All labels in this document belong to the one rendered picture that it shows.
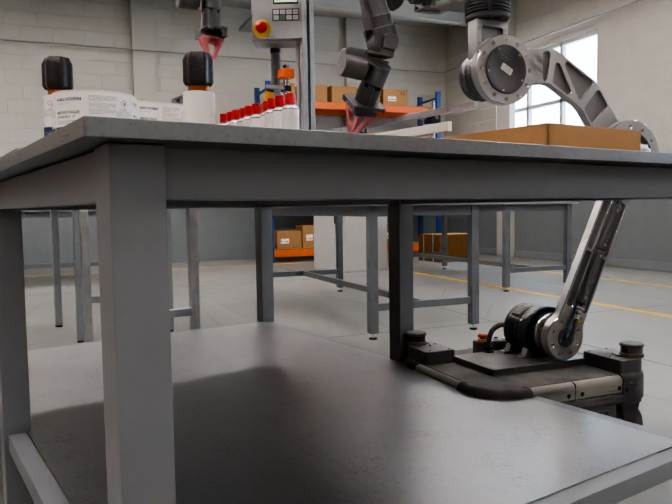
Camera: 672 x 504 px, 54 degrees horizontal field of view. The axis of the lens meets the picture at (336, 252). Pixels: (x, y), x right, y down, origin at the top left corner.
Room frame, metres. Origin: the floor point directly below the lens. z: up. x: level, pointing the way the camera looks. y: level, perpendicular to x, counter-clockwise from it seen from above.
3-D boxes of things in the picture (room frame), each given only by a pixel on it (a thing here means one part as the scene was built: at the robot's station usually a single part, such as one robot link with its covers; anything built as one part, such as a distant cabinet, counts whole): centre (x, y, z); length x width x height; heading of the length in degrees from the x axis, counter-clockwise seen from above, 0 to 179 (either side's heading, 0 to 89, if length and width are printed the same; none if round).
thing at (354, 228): (7.94, -0.17, 0.61); 0.70 x 0.60 x 1.22; 34
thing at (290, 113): (1.99, 0.13, 0.98); 0.05 x 0.05 x 0.20
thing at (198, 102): (1.86, 0.38, 1.03); 0.09 x 0.09 x 0.30
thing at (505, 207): (6.71, -1.38, 0.39); 2.20 x 0.80 x 0.78; 22
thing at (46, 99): (1.89, 0.78, 1.04); 0.09 x 0.09 x 0.29
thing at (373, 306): (4.73, -0.12, 0.39); 2.20 x 0.80 x 0.78; 22
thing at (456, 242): (9.05, -1.55, 0.18); 0.64 x 0.52 x 0.37; 116
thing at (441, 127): (1.82, 0.06, 0.90); 1.07 x 0.01 x 0.02; 34
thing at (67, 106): (1.65, 0.60, 0.95); 0.20 x 0.20 x 0.14
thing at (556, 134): (1.25, -0.37, 0.85); 0.30 x 0.26 x 0.04; 34
